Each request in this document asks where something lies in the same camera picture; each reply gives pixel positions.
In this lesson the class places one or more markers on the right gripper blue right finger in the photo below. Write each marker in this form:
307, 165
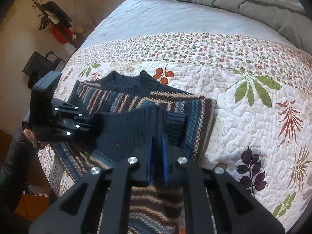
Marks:
214, 202

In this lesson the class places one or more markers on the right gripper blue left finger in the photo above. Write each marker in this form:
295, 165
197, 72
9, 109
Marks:
99, 201

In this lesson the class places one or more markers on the striped knit sweater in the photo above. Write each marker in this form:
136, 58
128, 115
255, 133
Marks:
128, 112

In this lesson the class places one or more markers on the person's left hand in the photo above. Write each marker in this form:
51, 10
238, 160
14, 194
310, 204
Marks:
31, 137

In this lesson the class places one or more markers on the black chair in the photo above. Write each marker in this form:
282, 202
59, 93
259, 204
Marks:
38, 66

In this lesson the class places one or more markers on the floral quilted bedspread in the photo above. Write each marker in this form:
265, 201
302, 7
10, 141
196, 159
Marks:
261, 132

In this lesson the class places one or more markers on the light blue bed sheet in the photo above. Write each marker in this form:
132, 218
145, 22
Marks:
143, 17

